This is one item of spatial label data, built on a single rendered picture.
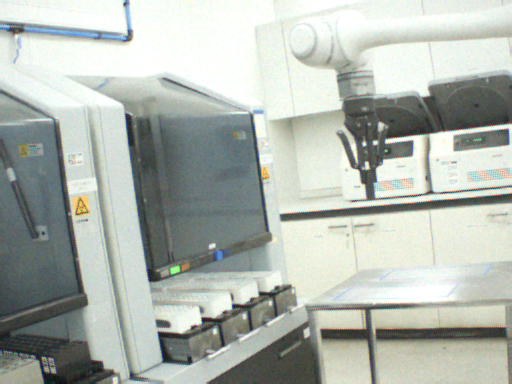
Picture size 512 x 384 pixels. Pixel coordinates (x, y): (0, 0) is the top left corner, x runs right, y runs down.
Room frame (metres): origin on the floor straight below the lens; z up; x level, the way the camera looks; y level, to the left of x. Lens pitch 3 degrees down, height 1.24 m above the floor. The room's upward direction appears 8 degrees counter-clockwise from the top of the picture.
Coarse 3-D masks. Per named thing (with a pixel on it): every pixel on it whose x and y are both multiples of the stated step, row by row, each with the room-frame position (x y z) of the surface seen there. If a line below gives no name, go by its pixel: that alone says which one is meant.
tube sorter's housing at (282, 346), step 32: (32, 64) 1.76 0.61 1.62; (96, 96) 1.61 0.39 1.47; (224, 96) 2.19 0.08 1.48; (96, 128) 1.53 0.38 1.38; (128, 128) 2.18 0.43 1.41; (96, 160) 1.53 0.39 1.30; (128, 160) 1.61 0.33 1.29; (128, 192) 1.59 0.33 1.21; (128, 224) 1.58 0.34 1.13; (128, 256) 1.56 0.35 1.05; (256, 256) 2.17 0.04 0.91; (128, 288) 1.55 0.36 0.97; (128, 320) 1.53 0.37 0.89; (288, 320) 2.02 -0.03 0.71; (128, 352) 1.53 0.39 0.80; (160, 352) 1.61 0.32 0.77; (256, 352) 1.84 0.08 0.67; (288, 352) 2.00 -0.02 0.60
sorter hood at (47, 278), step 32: (0, 96) 1.45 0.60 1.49; (0, 128) 1.25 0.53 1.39; (32, 128) 1.33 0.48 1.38; (0, 160) 1.25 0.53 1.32; (32, 160) 1.32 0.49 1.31; (0, 192) 1.24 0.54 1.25; (32, 192) 1.31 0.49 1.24; (64, 192) 1.39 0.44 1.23; (0, 224) 1.23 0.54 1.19; (32, 224) 1.30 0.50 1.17; (64, 224) 1.38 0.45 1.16; (0, 256) 1.21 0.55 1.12; (32, 256) 1.29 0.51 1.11; (64, 256) 1.36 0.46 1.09; (0, 288) 1.20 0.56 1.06; (32, 288) 1.27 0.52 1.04; (64, 288) 1.35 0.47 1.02; (0, 320) 1.18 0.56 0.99; (32, 320) 1.24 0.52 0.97
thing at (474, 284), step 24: (456, 264) 1.95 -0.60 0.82; (480, 264) 1.89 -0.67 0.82; (504, 264) 1.83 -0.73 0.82; (336, 288) 1.90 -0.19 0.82; (360, 288) 1.84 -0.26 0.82; (384, 288) 1.79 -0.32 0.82; (408, 288) 1.74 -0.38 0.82; (432, 288) 1.69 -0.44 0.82; (456, 288) 1.64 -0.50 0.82; (480, 288) 1.60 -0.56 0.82; (504, 288) 1.55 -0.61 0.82; (312, 312) 1.74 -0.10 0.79; (312, 336) 1.75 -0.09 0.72
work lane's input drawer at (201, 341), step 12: (204, 324) 1.68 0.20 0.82; (168, 336) 1.63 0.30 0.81; (180, 336) 1.61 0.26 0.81; (192, 336) 1.61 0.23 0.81; (204, 336) 1.64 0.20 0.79; (216, 336) 1.68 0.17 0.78; (168, 348) 1.62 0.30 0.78; (180, 348) 1.60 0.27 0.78; (192, 348) 1.59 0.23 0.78; (204, 348) 1.63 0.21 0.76; (216, 348) 1.68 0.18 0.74; (228, 348) 1.65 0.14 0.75; (192, 360) 1.58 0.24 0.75
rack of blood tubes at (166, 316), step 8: (160, 312) 1.68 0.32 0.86; (168, 312) 1.68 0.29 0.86; (176, 312) 1.67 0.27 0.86; (184, 312) 1.65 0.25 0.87; (192, 312) 1.67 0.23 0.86; (160, 320) 1.78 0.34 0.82; (168, 320) 1.76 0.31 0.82; (176, 320) 1.62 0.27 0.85; (184, 320) 1.64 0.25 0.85; (192, 320) 1.66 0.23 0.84; (200, 320) 1.69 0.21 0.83; (160, 328) 1.65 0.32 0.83; (168, 328) 1.64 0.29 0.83; (176, 328) 1.62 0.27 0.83; (184, 328) 1.63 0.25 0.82
